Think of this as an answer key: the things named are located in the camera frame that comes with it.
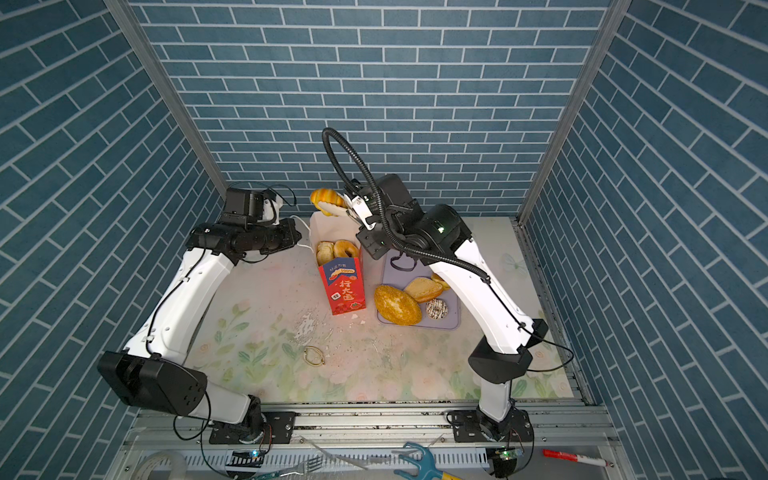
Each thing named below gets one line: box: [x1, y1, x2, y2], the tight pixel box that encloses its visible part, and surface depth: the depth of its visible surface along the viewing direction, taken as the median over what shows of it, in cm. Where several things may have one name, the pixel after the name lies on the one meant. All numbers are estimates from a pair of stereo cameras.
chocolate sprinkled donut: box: [425, 298, 449, 320], surface depth 95 cm
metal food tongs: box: [338, 194, 373, 231], surface depth 55 cm
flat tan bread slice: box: [404, 277, 443, 303], surface depth 96 cm
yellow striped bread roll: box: [310, 188, 348, 215], surface depth 72 cm
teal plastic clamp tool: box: [394, 442, 463, 480], surface depth 69 cm
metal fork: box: [280, 455, 324, 478], surface depth 70 cm
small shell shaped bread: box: [316, 240, 335, 267], surface depth 91 cm
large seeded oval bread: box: [373, 285, 423, 326], surface depth 91 cm
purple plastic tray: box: [378, 250, 461, 329], surface depth 94 cm
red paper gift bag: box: [310, 212, 367, 315], surface depth 89 cm
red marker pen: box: [542, 450, 615, 468], surface depth 71 cm
